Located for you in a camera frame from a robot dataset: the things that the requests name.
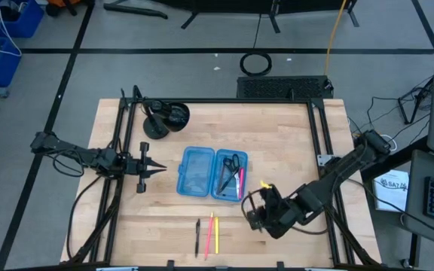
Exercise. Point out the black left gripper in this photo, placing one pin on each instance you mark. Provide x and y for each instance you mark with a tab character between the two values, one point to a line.
132	165

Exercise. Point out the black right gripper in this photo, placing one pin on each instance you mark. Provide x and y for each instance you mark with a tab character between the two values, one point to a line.
268	211

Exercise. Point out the short pink pen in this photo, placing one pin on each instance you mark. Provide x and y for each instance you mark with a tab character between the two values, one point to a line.
241	184

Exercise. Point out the blue translucent plastic supply box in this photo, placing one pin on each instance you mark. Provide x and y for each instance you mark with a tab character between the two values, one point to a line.
196	173

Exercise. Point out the yellow pen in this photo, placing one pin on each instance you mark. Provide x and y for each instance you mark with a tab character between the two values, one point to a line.
216	235

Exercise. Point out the pink pencil with yellow tip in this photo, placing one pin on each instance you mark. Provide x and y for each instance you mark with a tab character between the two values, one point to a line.
209	235

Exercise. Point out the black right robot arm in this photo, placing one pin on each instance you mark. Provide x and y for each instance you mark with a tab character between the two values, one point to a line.
337	177

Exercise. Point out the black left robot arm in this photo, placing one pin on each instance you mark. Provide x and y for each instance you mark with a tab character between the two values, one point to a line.
70	150

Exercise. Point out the yellow tape tag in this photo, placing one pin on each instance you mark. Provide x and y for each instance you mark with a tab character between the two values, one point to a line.
266	184

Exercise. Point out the black desk lamp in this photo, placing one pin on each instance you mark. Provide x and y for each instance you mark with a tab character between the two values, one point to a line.
177	114

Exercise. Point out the silver mounting plate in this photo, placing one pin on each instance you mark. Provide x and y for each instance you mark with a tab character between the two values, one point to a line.
324	160

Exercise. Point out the black perforated computer case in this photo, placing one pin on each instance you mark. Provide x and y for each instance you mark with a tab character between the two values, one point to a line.
285	87

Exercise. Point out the white printed paper sheet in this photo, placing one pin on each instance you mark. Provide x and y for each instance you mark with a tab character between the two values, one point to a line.
392	192

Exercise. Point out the grey desk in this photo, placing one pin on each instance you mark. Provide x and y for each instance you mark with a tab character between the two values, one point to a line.
416	188

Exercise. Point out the black fabric partition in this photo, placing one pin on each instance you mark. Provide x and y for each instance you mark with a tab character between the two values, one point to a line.
239	4

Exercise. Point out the black metal table frame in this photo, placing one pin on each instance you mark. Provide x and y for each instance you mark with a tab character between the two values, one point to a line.
220	101

